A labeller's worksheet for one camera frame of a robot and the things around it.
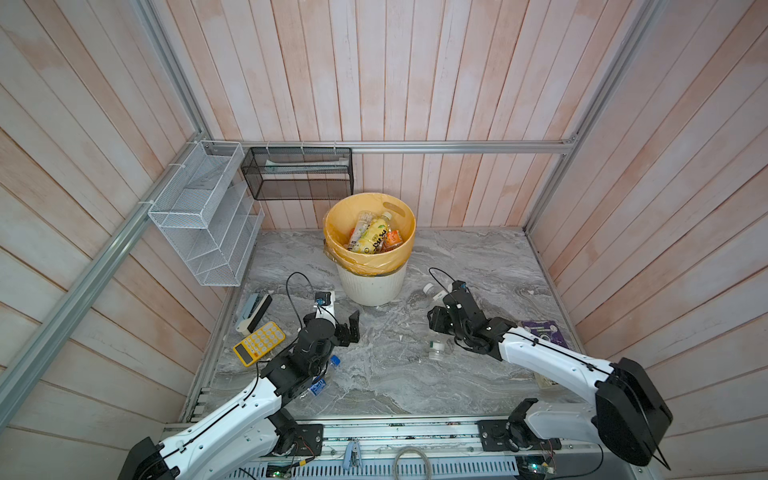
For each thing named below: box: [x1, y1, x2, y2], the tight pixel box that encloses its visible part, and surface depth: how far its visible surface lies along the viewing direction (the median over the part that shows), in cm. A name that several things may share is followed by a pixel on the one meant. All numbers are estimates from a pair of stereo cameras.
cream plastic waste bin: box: [336, 260, 409, 306], surface depth 90 cm
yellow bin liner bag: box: [323, 192, 416, 276], surface depth 88 cm
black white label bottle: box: [347, 210, 374, 251], surface depth 94 cm
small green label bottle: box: [428, 339, 446, 362], surface depth 82 cm
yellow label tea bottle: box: [352, 211, 392, 255], surface depth 87 cm
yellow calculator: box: [232, 321, 286, 367], surface depth 90 cm
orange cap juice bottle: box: [383, 230, 403, 252], surface depth 94 cm
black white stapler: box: [236, 293, 273, 336], surface depth 95 cm
